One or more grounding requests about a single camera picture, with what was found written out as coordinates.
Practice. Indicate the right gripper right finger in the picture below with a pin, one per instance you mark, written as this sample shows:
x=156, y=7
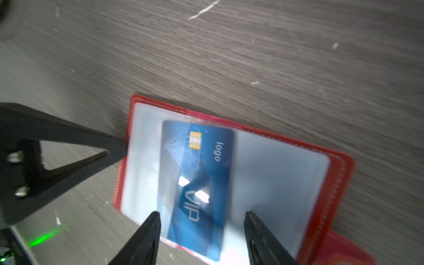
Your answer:
x=263, y=247

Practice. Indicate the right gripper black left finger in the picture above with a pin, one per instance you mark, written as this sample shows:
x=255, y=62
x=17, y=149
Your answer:
x=143, y=246

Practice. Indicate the red leather card holder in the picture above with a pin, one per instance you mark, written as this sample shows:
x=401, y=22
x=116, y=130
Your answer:
x=294, y=187

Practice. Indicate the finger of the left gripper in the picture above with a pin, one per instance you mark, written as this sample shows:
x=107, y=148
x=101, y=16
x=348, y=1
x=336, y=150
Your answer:
x=43, y=157

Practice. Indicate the blue vip card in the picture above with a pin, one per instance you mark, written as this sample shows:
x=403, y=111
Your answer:
x=195, y=165

